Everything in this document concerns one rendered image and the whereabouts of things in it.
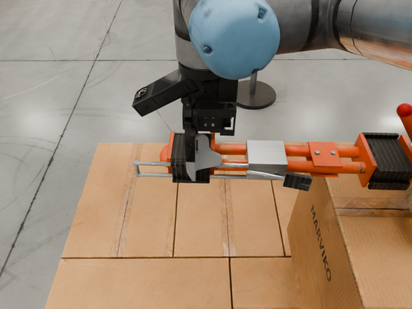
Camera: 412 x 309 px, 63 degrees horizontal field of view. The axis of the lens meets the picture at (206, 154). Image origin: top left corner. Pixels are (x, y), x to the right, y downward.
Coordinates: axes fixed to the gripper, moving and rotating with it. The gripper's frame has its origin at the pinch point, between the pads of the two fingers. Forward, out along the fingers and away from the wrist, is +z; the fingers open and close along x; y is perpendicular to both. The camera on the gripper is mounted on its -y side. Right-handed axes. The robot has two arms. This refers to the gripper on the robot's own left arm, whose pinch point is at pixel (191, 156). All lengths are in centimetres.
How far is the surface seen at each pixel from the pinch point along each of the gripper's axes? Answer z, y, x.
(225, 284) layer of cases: 66, 10, 5
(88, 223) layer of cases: 67, -43, 27
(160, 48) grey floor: 124, -50, 270
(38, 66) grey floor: 125, -160, 231
